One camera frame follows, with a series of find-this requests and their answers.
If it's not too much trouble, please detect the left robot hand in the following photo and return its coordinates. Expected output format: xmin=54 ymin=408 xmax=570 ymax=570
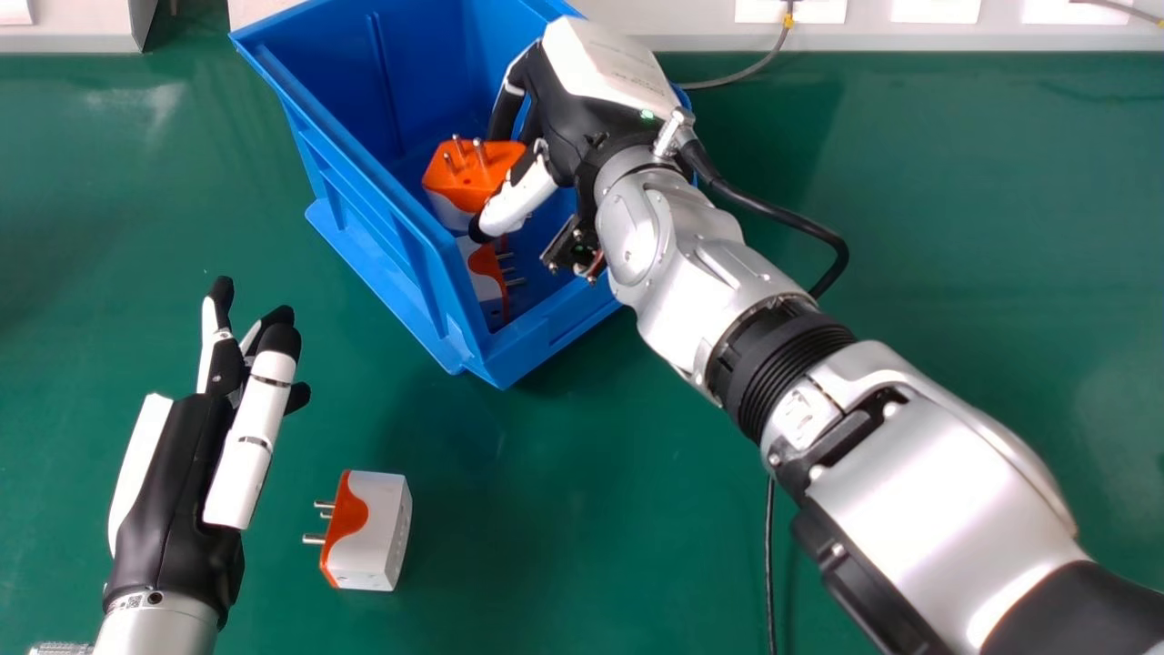
xmin=102 ymin=276 xmax=312 ymax=630

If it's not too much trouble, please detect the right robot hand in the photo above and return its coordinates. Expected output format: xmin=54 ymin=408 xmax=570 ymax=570
xmin=467 ymin=16 xmax=694 ymax=245

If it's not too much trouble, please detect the white-and-orange plug adapter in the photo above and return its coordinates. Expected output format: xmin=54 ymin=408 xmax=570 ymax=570
xmin=455 ymin=233 xmax=528 ymax=334
xmin=422 ymin=135 xmax=528 ymax=233
xmin=303 ymin=469 xmax=414 ymax=592

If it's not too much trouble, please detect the blue plastic bin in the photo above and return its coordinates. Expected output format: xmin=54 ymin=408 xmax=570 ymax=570
xmin=228 ymin=0 xmax=694 ymax=390

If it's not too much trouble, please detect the white socket strip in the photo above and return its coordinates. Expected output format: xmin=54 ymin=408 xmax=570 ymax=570
xmin=734 ymin=0 xmax=848 ymax=25

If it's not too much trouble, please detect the grey cable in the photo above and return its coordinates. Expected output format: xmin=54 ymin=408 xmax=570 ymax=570
xmin=677 ymin=0 xmax=798 ymax=91

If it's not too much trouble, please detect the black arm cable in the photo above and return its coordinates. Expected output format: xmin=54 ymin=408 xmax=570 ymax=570
xmin=677 ymin=136 xmax=850 ymax=301

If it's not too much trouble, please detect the thin black cable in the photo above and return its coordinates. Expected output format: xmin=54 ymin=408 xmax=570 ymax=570
xmin=764 ymin=475 xmax=779 ymax=655

